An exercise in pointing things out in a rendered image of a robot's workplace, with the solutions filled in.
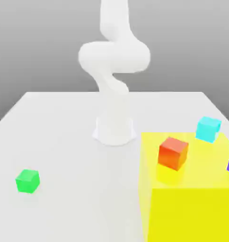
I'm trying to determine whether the small cyan cube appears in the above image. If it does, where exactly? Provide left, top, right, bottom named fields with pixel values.
left=195, top=116, right=222, bottom=144

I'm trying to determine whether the large yellow box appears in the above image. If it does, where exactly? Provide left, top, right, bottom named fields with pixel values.
left=138, top=132, right=229, bottom=242

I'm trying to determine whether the small green cube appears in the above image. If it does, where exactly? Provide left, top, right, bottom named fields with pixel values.
left=15, top=169, right=41, bottom=194

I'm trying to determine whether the small red cube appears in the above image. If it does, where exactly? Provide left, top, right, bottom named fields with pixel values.
left=157, top=137, right=189, bottom=172

